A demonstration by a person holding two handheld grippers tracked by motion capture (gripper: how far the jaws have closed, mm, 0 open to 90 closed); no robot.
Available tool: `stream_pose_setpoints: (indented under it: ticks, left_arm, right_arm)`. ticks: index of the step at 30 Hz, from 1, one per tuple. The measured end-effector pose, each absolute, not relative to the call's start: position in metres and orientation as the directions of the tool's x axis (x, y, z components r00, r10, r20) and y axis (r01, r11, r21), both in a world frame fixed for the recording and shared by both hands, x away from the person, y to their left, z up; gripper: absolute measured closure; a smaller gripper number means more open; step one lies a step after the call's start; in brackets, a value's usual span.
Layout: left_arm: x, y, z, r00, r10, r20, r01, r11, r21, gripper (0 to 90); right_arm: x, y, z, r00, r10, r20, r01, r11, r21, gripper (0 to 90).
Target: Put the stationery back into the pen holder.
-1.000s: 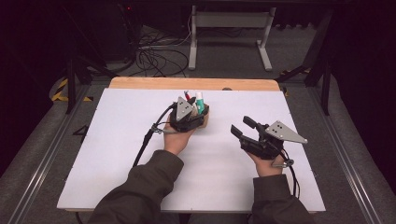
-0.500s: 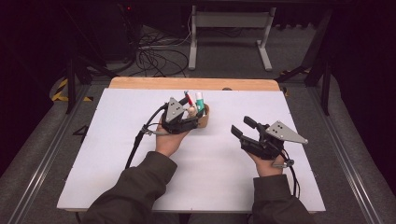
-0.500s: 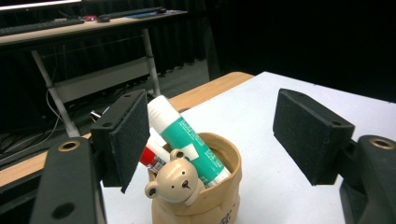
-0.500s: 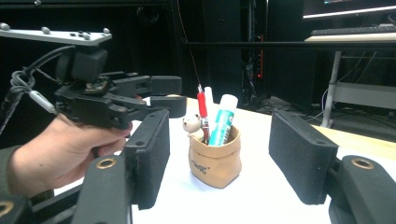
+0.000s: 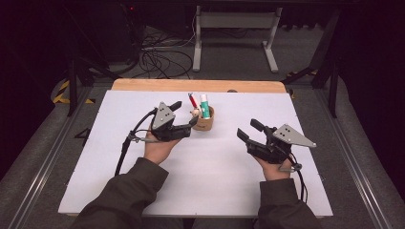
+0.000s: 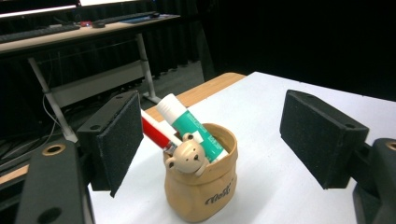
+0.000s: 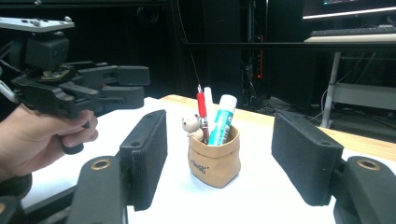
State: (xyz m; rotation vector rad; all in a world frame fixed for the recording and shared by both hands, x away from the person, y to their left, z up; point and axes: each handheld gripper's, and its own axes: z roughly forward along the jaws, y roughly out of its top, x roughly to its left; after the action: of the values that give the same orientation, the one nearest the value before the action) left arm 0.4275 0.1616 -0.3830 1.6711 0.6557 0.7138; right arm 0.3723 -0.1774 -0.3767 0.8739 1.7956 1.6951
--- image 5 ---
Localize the person's right hand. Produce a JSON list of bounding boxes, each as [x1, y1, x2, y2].
[[254, 156, 293, 182]]

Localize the person's left hand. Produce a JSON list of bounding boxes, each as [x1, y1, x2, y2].
[[144, 132, 182, 166]]

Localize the floor cable bundle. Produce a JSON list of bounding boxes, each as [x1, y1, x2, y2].
[[139, 25, 195, 80]]

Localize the white-legged desk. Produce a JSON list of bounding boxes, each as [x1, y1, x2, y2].
[[192, 4, 284, 73]]

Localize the white table mat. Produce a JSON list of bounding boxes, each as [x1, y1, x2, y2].
[[57, 90, 333, 219]]

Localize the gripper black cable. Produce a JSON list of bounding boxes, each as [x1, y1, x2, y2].
[[280, 152, 309, 204], [114, 108, 159, 177]]

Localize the black computer tower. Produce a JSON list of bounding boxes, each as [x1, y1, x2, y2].
[[103, 1, 144, 65]]

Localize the green and white glue stick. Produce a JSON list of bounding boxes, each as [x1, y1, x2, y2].
[[199, 94, 212, 120]]

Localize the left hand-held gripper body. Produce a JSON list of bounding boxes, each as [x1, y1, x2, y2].
[[149, 101, 192, 142]]

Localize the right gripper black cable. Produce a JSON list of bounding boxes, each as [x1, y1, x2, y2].
[[280, 152, 309, 204]]

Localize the red pen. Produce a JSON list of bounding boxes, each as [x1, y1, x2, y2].
[[187, 93, 201, 111]]

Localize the metal floor rail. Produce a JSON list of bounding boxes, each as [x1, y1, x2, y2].
[[313, 85, 394, 229], [6, 85, 95, 229]]

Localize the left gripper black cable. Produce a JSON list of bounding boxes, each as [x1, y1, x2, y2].
[[114, 108, 159, 177]]

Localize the tan pen holder with bear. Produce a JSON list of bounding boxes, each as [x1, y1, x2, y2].
[[190, 106, 215, 132]]

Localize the black metal stand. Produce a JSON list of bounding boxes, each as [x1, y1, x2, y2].
[[65, 47, 122, 117], [281, 6, 340, 118]]

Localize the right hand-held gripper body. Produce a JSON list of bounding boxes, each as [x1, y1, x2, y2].
[[246, 123, 317, 165]]

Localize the yellow black hazard tape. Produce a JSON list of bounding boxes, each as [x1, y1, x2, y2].
[[52, 79, 96, 105]]

